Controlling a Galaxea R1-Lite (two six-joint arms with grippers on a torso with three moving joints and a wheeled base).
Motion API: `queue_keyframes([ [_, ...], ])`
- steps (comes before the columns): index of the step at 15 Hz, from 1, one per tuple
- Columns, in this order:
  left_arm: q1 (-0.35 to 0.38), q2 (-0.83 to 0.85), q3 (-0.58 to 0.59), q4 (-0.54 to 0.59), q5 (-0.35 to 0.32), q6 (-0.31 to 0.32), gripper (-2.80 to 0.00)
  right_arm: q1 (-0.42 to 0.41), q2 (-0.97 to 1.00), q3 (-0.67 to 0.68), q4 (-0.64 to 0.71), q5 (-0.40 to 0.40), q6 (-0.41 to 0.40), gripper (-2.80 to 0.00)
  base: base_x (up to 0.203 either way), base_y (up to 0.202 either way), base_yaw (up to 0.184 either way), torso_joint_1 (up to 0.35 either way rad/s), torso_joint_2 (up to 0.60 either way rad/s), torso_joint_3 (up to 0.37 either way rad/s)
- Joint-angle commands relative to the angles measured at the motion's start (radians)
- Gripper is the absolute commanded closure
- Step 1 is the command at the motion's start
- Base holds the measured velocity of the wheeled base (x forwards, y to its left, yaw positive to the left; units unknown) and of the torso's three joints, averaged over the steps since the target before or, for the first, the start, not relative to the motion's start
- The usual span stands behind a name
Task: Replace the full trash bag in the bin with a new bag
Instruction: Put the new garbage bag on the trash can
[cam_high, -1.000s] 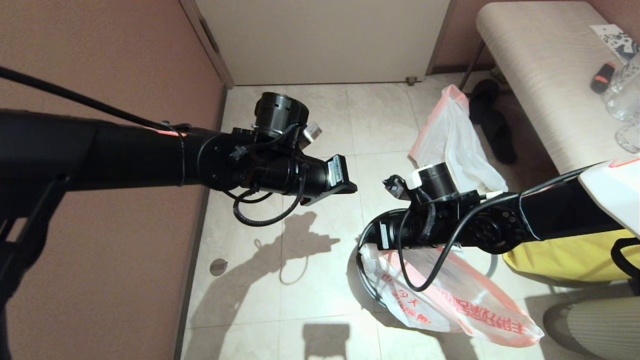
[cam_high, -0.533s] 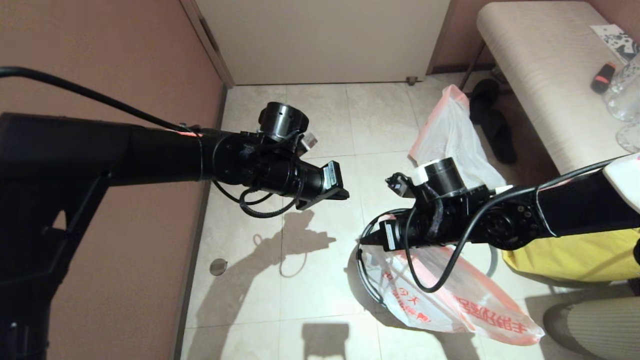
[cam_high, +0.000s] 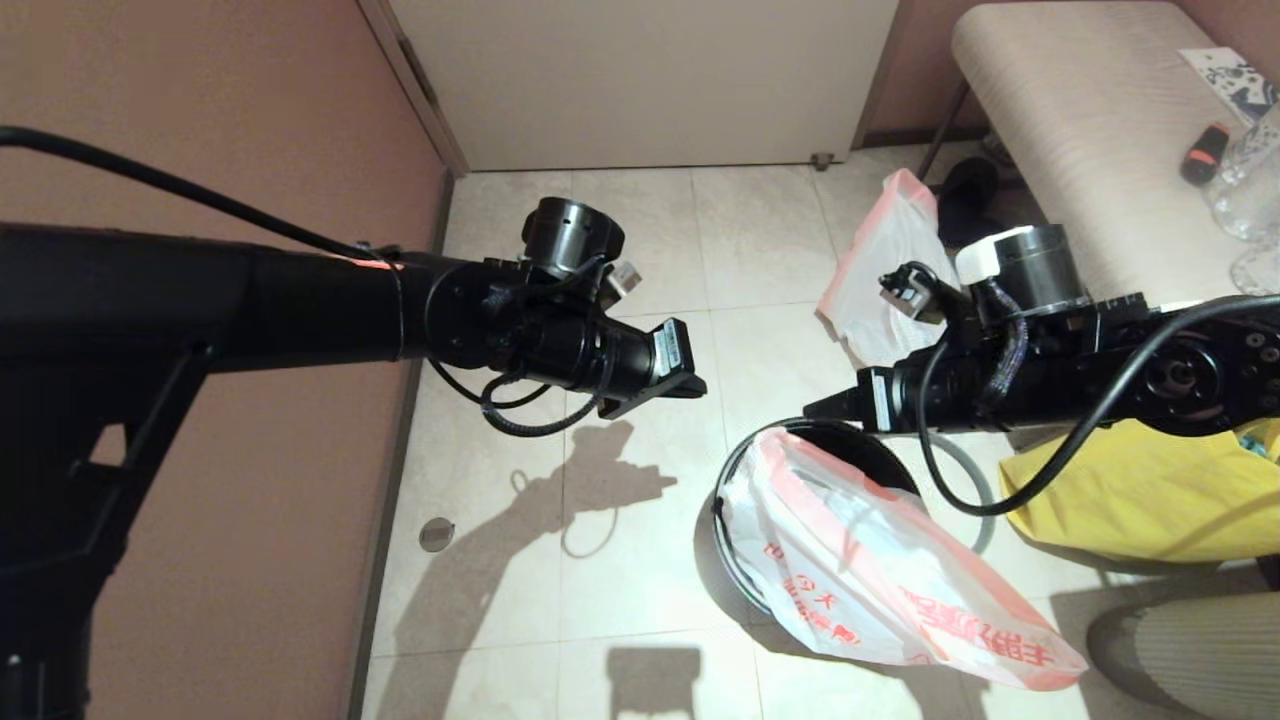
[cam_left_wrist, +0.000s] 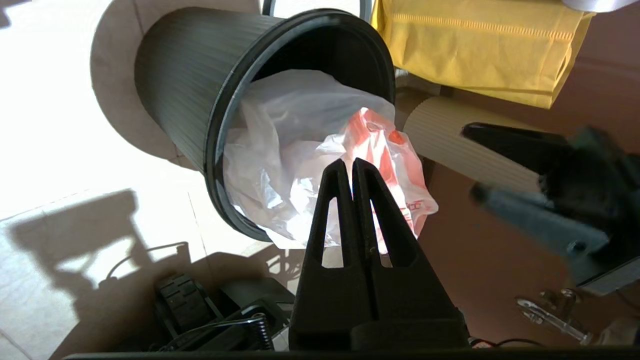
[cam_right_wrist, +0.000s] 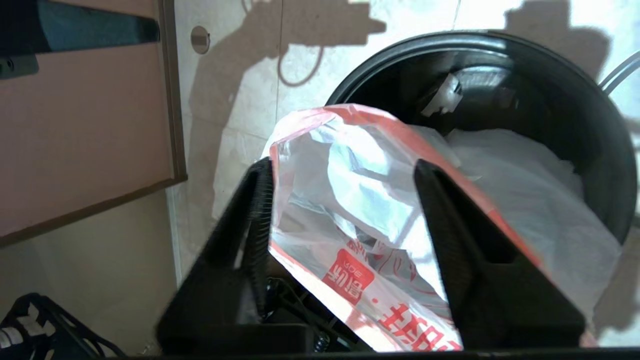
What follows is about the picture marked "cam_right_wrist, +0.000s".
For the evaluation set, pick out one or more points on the white paper scrap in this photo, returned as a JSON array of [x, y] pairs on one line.
[[442, 97]]

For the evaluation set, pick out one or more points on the small round grey floor disc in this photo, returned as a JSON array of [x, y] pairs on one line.
[[200, 40]]

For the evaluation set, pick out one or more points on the red printed plastic bag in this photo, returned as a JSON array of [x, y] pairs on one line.
[[360, 200]]

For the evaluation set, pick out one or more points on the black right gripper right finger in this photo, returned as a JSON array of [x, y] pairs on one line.
[[500, 300]]

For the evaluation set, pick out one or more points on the black trash bin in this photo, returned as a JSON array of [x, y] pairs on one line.
[[590, 125]]

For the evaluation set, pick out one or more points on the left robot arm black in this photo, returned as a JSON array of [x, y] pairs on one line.
[[75, 30]]

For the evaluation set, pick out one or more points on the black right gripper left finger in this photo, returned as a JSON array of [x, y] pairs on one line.
[[225, 280]]

